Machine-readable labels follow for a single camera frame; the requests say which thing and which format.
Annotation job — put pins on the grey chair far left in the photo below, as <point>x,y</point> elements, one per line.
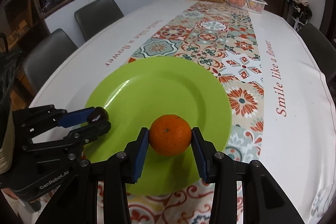
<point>96,16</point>

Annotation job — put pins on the dark plum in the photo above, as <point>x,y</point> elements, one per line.
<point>97,115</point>

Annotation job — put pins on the large orange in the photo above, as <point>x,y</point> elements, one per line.
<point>170,135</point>

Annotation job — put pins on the grey chair right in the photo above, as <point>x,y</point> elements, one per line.
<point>321,49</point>

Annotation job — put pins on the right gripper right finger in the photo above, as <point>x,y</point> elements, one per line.
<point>264,201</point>

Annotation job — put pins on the person left hand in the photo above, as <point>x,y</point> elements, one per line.
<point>14,201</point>

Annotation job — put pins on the grey chair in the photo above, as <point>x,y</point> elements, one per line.
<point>321,49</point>
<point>46,57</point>
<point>96,16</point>

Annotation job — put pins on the patterned table runner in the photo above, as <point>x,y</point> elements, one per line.
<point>215,36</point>

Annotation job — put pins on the grey chair near left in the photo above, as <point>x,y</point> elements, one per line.
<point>46,57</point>

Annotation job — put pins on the white tablecloth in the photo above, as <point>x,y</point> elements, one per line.
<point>298,138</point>

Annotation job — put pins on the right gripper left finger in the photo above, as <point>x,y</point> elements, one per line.
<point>75,201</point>

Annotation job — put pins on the plastic fruit basket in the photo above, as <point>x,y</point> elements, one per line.
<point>249,5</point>

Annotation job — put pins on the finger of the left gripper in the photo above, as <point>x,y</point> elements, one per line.
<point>75,118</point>
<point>86,134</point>

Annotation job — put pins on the green plate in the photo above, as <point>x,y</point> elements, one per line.
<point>137,93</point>

